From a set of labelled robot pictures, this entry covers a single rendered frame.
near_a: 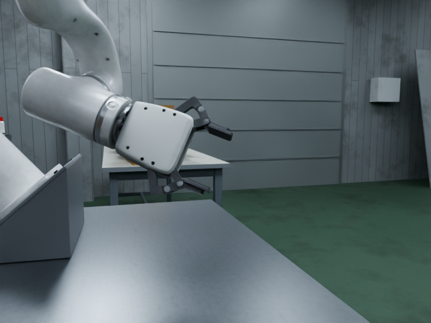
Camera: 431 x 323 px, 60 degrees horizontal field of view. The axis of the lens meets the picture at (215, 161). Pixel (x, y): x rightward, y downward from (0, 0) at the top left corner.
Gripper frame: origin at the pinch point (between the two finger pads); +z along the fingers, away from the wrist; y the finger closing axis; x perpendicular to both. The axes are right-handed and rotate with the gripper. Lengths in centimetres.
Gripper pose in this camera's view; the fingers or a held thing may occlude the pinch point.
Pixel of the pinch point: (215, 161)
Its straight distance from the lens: 57.7
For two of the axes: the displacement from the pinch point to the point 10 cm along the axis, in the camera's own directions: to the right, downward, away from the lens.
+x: -0.1, -1.9, -9.8
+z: 9.3, 3.7, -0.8
